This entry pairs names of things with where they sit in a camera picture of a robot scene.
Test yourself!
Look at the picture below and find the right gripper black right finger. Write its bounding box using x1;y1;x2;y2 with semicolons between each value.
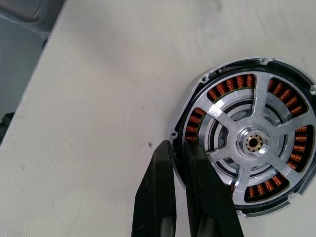
182;141;245;237

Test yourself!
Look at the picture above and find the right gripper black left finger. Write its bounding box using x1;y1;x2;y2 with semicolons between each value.
132;140;177;237

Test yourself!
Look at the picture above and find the silver motor stator housing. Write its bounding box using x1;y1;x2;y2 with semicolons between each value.
169;56;316;218

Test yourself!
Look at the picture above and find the dark rounded black object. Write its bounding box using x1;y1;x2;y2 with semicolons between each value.
0;112;16;144

